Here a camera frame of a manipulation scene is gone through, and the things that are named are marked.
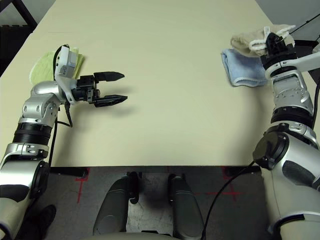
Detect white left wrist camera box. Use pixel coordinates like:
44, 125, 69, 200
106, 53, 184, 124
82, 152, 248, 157
53, 45, 81, 105

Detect beige side table black legs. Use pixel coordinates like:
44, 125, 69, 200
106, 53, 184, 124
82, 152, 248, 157
0, 0, 39, 29

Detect green folded towel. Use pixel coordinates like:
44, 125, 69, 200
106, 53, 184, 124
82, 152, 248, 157
29, 47, 86, 85

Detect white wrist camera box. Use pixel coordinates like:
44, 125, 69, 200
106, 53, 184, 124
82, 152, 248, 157
53, 45, 81, 105
264, 51, 320, 77

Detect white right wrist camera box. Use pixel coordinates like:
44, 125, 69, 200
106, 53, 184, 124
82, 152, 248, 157
264, 51, 320, 77

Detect beige towel with white trim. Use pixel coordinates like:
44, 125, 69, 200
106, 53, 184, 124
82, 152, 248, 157
229, 23, 297, 59

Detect black foam floor mats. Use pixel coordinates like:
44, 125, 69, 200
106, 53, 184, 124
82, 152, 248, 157
0, 23, 32, 76

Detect black metal rod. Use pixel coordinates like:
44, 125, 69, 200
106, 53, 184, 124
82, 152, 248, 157
291, 14, 320, 34

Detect blue folded towel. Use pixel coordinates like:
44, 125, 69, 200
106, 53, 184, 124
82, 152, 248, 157
220, 48, 270, 88

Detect black shoe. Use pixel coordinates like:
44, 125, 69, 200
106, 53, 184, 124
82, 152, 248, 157
14, 204, 57, 240

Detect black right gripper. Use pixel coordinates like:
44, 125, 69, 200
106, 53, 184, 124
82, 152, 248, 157
259, 32, 298, 69

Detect black table foot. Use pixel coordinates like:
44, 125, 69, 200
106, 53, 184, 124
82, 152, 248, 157
223, 165, 262, 177
49, 166, 90, 179

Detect black cabinet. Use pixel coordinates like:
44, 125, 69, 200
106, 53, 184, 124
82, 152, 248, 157
292, 38, 320, 87

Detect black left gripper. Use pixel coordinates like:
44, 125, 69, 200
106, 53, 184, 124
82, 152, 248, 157
72, 71, 128, 109

